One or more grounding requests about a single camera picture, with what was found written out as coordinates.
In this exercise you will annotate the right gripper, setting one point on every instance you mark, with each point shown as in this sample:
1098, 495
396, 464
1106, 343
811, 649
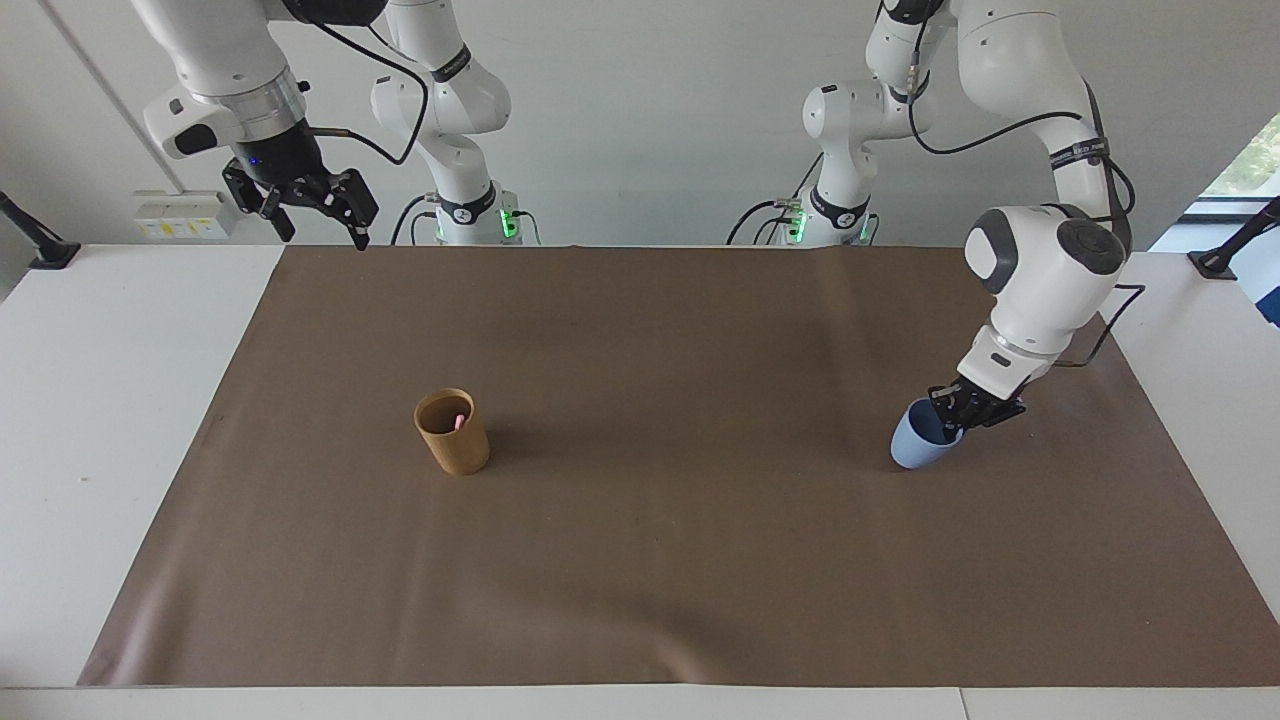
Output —
282, 158

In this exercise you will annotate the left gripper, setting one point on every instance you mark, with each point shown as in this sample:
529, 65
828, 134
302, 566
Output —
982, 392

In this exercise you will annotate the blue cup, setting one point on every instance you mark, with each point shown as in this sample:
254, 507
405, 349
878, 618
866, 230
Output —
918, 448

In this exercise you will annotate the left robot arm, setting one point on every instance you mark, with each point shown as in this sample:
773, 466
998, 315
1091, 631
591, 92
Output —
1050, 265

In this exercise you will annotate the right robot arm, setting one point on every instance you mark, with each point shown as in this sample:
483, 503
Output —
225, 45

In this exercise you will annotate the brown cup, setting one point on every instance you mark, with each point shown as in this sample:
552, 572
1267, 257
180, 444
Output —
458, 452

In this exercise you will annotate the black stand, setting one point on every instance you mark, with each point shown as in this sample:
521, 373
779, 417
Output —
1235, 245
40, 248

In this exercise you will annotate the window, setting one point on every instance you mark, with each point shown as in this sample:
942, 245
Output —
1245, 165

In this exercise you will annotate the white wall socket box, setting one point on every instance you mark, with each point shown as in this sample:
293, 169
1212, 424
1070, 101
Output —
185, 215

